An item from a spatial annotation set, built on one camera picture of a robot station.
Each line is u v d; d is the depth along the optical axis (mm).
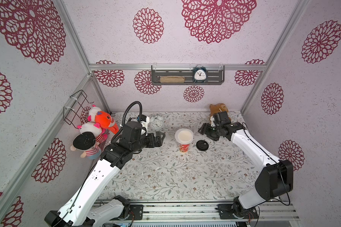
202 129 762
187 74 962
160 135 611
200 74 898
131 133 478
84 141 762
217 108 1124
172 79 879
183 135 869
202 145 996
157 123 1032
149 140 594
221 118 652
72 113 751
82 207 378
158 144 600
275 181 435
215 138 770
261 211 760
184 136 860
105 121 879
